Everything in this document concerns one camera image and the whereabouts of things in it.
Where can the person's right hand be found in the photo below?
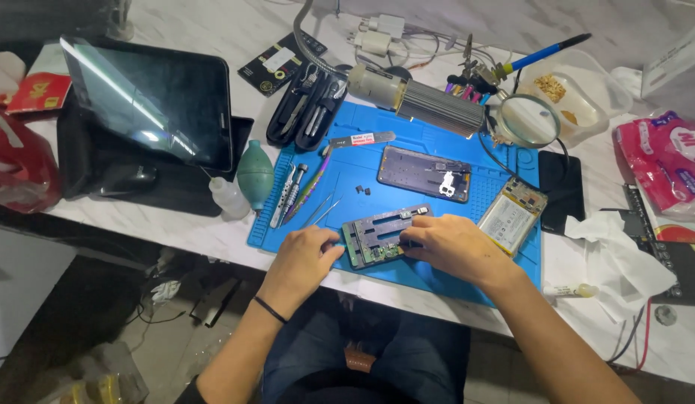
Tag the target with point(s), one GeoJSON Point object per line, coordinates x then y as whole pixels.
{"type": "Point", "coordinates": [462, 249]}

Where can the person's left hand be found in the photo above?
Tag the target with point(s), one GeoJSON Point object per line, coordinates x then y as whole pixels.
{"type": "Point", "coordinates": [294, 263]}

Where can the grey metal circuit board holder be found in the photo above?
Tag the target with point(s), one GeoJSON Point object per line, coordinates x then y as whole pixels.
{"type": "Point", "coordinates": [375, 235]}

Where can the black wristband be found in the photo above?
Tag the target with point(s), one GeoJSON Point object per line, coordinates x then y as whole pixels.
{"type": "Point", "coordinates": [270, 310]}

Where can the phone midframe with white battery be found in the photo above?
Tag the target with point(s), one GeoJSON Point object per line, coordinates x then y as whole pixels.
{"type": "Point", "coordinates": [510, 219]}

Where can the thin silver tweezers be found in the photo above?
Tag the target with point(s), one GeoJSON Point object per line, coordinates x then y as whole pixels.
{"type": "Point", "coordinates": [325, 208]}

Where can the silver perforated tweezers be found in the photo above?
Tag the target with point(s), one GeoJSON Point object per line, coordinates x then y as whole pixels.
{"type": "Point", "coordinates": [283, 196]}

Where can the silver precision screwdriver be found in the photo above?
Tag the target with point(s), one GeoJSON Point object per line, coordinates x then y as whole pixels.
{"type": "Point", "coordinates": [295, 188]}

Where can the rainbow coloured tweezers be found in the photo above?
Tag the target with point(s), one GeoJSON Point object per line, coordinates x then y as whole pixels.
{"type": "Point", "coordinates": [311, 182]}

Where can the white plastic squeeze bottle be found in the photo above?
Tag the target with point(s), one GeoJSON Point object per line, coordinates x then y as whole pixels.
{"type": "Point", "coordinates": [230, 199]}

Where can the green rubber dust blower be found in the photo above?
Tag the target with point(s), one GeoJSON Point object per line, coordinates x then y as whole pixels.
{"type": "Point", "coordinates": [256, 174]}

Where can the small black parts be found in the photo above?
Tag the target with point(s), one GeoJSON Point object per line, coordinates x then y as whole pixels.
{"type": "Point", "coordinates": [363, 190]}

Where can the small white glue bottle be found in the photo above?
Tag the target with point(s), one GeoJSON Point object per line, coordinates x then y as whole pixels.
{"type": "Point", "coordinates": [569, 290]}

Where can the blue silicone repair mat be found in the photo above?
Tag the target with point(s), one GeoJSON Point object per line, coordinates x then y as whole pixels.
{"type": "Point", "coordinates": [381, 168]}

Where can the person's blue jeans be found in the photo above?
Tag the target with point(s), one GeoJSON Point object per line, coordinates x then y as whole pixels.
{"type": "Point", "coordinates": [414, 359]}

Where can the black tablet case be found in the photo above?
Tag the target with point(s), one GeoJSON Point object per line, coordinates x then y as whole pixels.
{"type": "Point", "coordinates": [173, 191]}

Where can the metal spudger with red label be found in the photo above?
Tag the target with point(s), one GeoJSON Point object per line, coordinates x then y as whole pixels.
{"type": "Point", "coordinates": [361, 139]}

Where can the round magnifying glass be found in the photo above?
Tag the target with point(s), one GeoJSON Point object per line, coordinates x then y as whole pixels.
{"type": "Point", "coordinates": [528, 120]}

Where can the silver ribbed gooseneck lamp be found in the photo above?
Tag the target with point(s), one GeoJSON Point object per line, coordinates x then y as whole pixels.
{"type": "Point", "coordinates": [431, 104]}

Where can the black open tool case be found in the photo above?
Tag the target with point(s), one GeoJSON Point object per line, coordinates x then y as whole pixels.
{"type": "Point", "coordinates": [302, 112]}

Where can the crumpled white tissue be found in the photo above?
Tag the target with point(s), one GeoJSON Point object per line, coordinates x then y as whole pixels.
{"type": "Point", "coordinates": [622, 263]}

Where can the helping hand clip stand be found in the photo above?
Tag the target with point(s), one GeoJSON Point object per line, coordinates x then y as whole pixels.
{"type": "Point", "coordinates": [471, 78]}

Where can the clear plastic container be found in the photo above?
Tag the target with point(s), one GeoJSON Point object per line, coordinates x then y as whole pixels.
{"type": "Point", "coordinates": [583, 95]}

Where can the black printed card packet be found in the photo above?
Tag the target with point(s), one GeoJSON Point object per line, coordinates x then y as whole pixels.
{"type": "Point", "coordinates": [280, 61]}

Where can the blue soldering iron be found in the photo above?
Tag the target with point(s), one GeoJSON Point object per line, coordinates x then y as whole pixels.
{"type": "Point", "coordinates": [541, 53]}

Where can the round silver metal disc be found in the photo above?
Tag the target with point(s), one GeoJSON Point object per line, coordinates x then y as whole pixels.
{"type": "Point", "coordinates": [665, 315]}

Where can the black tablet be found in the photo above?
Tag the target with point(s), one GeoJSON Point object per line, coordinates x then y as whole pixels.
{"type": "Point", "coordinates": [151, 101]}

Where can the black flat board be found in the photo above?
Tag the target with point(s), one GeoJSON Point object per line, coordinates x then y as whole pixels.
{"type": "Point", "coordinates": [684, 263]}

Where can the pink tissue packet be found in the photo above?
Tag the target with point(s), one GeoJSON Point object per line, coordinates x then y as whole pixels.
{"type": "Point", "coordinates": [667, 162]}

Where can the white charger plug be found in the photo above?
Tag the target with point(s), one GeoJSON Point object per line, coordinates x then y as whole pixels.
{"type": "Point", "coordinates": [372, 43]}
{"type": "Point", "coordinates": [386, 25]}

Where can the clear plastic bag heap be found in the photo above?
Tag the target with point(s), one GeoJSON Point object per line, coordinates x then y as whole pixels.
{"type": "Point", "coordinates": [94, 376]}

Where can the white cardboard box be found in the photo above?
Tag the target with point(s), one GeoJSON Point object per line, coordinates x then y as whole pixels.
{"type": "Point", "coordinates": [678, 73]}

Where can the red plastic bag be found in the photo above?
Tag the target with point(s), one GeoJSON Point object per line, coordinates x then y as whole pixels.
{"type": "Point", "coordinates": [19, 162]}

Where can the red paper packet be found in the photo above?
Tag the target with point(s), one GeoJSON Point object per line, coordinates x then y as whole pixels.
{"type": "Point", "coordinates": [41, 92]}

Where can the white cloth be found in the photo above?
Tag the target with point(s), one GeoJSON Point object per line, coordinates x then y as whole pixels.
{"type": "Point", "coordinates": [4, 73]}

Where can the grey phone frame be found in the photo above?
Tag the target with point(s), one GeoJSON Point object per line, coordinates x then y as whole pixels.
{"type": "Point", "coordinates": [414, 171]}

